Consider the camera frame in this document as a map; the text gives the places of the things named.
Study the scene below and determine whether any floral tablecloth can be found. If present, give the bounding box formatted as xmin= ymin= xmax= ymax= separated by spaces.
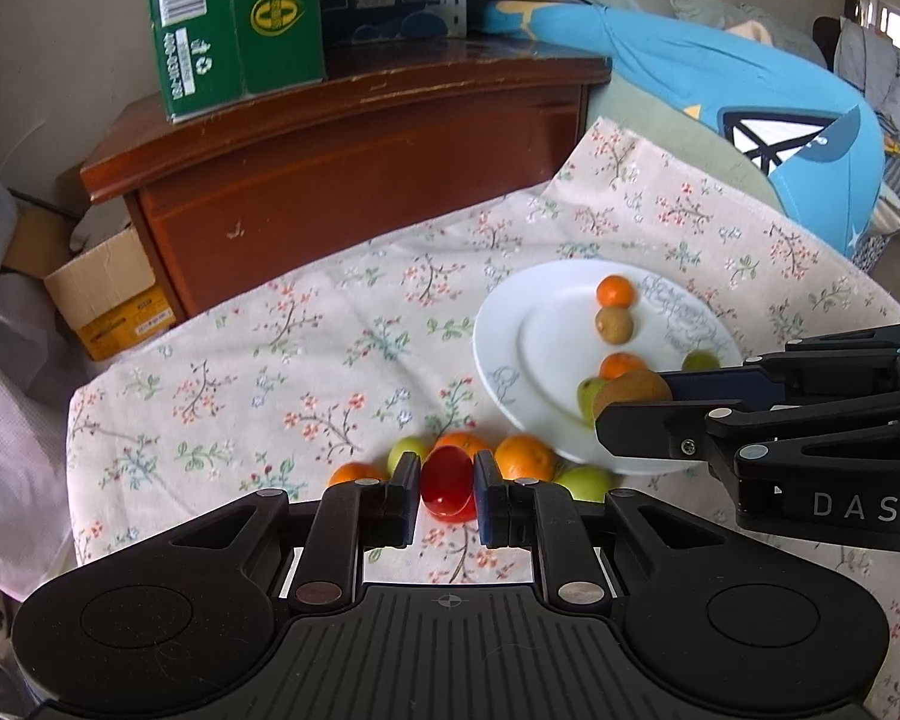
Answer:
xmin=66 ymin=116 xmax=900 ymax=720

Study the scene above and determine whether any red cherry tomato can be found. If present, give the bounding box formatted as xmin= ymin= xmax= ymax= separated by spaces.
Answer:
xmin=427 ymin=496 xmax=477 ymax=524
xmin=420 ymin=446 xmax=472 ymax=505

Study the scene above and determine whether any lilac checked cloth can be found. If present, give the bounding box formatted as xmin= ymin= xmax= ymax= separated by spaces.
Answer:
xmin=0 ymin=169 xmax=121 ymax=605

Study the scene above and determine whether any blue cartoon pillow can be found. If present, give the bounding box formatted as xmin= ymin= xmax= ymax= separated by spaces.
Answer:
xmin=487 ymin=0 xmax=886 ymax=256

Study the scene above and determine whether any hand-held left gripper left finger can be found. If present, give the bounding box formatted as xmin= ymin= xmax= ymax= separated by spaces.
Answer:
xmin=161 ymin=452 xmax=423 ymax=612

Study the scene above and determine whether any orange mandarin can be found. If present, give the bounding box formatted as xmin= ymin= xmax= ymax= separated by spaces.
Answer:
xmin=597 ymin=275 xmax=637 ymax=310
xmin=328 ymin=461 xmax=387 ymax=488
xmin=598 ymin=352 xmax=648 ymax=381
xmin=433 ymin=431 xmax=492 ymax=458
xmin=493 ymin=435 xmax=556 ymax=482

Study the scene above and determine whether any cardboard box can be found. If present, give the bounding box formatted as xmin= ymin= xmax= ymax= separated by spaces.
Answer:
xmin=0 ymin=206 xmax=177 ymax=361

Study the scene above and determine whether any white plate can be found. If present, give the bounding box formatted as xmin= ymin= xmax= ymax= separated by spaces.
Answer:
xmin=472 ymin=259 xmax=743 ymax=475

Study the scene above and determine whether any grey clothes pile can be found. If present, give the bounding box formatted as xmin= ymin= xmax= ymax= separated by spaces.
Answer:
xmin=832 ymin=15 xmax=900 ymax=158

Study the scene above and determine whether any large green jujube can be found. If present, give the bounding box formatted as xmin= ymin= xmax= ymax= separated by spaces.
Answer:
xmin=553 ymin=465 xmax=616 ymax=503

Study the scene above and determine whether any green carton box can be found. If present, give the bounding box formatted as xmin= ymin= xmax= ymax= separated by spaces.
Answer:
xmin=144 ymin=0 xmax=327 ymax=123

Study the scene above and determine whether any brown wooden cabinet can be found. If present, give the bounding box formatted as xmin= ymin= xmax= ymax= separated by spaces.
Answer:
xmin=81 ymin=37 xmax=612 ymax=320

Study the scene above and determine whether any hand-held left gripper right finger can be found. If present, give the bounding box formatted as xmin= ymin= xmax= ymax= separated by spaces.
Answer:
xmin=474 ymin=450 xmax=728 ymax=608

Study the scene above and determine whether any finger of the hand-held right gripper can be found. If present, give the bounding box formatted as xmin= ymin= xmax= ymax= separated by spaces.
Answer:
xmin=660 ymin=321 xmax=900 ymax=407
xmin=595 ymin=394 xmax=900 ymax=470

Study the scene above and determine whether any pale green bedding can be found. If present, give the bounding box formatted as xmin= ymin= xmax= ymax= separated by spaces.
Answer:
xmin=585 ymin=82 xmax=788 ymax=211

